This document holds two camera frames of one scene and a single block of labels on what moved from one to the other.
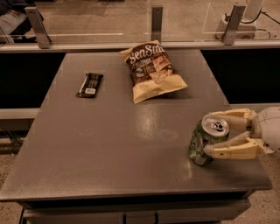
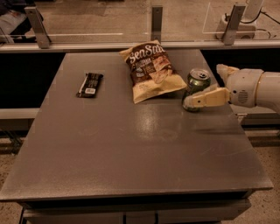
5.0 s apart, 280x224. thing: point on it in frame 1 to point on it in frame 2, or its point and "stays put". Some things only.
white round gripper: [270, 128] to [241, 86]
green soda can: [211, 129] to [197, 80]
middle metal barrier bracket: [157, 20] stays put
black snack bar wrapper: [88, 87] stays put
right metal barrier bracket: [234, 21] stays put
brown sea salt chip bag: [152, 72] stays put
